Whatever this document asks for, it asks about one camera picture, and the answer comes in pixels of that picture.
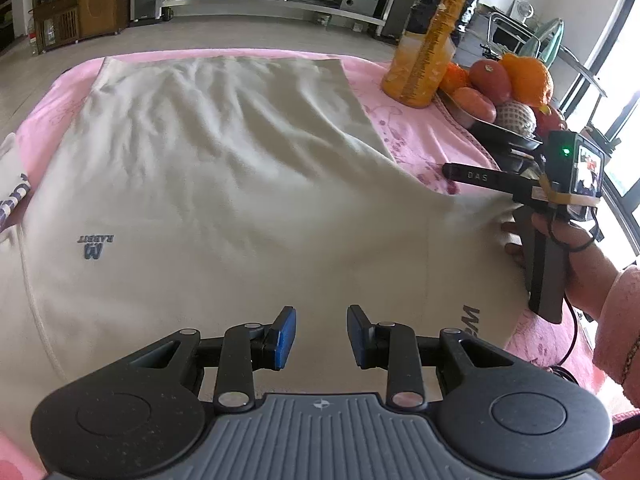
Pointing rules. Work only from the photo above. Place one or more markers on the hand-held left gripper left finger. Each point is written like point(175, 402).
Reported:
point(284, 339)

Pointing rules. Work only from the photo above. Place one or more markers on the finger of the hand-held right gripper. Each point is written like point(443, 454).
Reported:
point(480, 176)

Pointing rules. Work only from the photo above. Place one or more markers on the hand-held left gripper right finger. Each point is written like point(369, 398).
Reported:
point(357, 339)

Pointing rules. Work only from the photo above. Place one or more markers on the beige t-shirt navy cuffs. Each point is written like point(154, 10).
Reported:
point(225, 185)

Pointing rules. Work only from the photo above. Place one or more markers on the person's right forearm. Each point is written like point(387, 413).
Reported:
point(620, 320)

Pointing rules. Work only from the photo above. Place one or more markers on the person's right hand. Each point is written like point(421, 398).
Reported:
point(582, 270)

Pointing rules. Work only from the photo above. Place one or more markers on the metal fruit tray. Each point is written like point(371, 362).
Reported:
point(495, 130)

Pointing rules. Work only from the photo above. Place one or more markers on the melon in foam net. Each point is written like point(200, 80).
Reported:
point(515, 117)

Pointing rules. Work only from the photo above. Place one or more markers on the orange-red peach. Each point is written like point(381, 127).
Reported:
point(475, 104)

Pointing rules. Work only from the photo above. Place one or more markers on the pink printed blanket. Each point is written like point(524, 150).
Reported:
point(415, 130)

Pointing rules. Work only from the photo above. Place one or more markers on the red apple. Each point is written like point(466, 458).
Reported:
point(490, 77)

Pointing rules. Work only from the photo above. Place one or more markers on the small orange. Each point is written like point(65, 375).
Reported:
point(454, 79)

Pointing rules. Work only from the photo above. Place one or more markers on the large bumpy orange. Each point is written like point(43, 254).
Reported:
point(530, 80)

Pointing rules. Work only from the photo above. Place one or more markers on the orange juice bottle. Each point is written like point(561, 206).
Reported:
point(430, 45)

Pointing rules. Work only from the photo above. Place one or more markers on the small white fan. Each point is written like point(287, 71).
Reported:
point(523, 10)

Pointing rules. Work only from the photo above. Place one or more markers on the person's pink fleece garment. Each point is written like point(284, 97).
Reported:
point(622, 450)

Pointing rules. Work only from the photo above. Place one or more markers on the wooden cabinet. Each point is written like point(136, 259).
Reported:
point(80, 5)

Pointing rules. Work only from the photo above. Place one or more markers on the metal frame chair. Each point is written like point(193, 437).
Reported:
point(525, 35)

